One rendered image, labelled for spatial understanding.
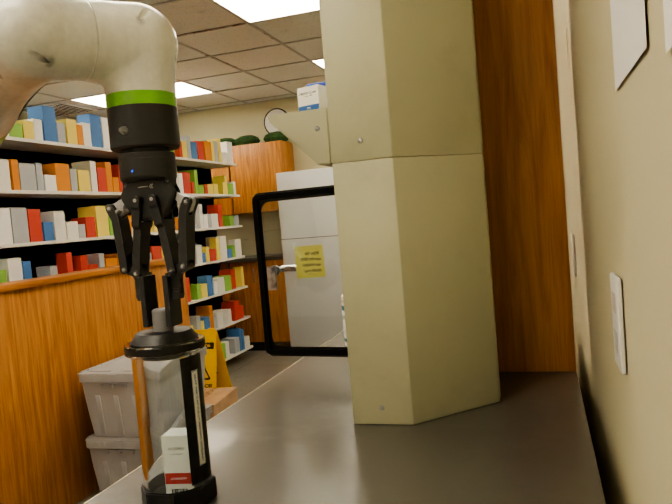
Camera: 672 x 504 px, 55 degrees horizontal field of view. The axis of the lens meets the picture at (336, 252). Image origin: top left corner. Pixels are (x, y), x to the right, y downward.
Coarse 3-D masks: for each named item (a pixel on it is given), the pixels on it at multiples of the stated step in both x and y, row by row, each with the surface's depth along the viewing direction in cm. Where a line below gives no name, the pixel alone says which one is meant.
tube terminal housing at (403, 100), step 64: (320, 0) 114; (384, 0) 111; (448, 0) 118; (384, 64) 112; (448, 64) 118; (384, 128) 112; (448, 128) 118; (384, 192) 113; (448, 192) 118; (384, 256) 114; (448, 256) 118; (384, 320) 115; (448, 320) 118; (384, 384) 116; (448, 384) 118
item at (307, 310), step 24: (264, 216) 158; (288, 216) 155; (312, 216) 152; (336, 216) 149; (264, 240) 158; (288, 240) 155; (312, 240) 153; (336, 240) 150; (288, 264) 156; (312, 264) 153; (336, 264) 150; (288, 288) 156; (312, 288) 154; (336, 288) 151; (288, 312) 157; (312, 312) 154; (336, 312) 152; (288, 336) 157; (312, 336) 155; (336, 336) 152
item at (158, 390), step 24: (144, 360) 86; (168, 360) 86; (144, 384) 86; (168, 384) 86; (144, 408) 86; (168, 408) 86; (144, 432) 87; (168, 432) 86; (144, 456) 87; (168, 456) 86; (144, 480) 88; (168, 480) 86
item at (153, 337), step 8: (152, 312) 89; (160, 312) 88; (152, 320) 89; (160, 320) 88; (152, 328) 92; (160, 328) 88; (168, 328) 89; (176, 328) 90; (184, 328) 90; (136, 336) 88; (144, 336) 86; (152, 336) 86; (160, 336) 86; (168, 336) 86; (176, 336) 87; (184, 336) 87; (192, 336) 88; (136, 344) 86; (144, 344) 86; (152, 344) 85; (160, 344) 85; (168, 344) 86
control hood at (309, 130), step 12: (324, 108) 116; (276, 120) 118; (288, 120) 117; (300, 120) 117; (312, 120) 116; (324, 120) 115; (288, 132) 118; (300, 132) 117; (312, 132) 116; (324, 132) 116; (300, 144) 117; (312, 144) 116; (324, 144) 116; (312, 156) 117; (324, 156) 116
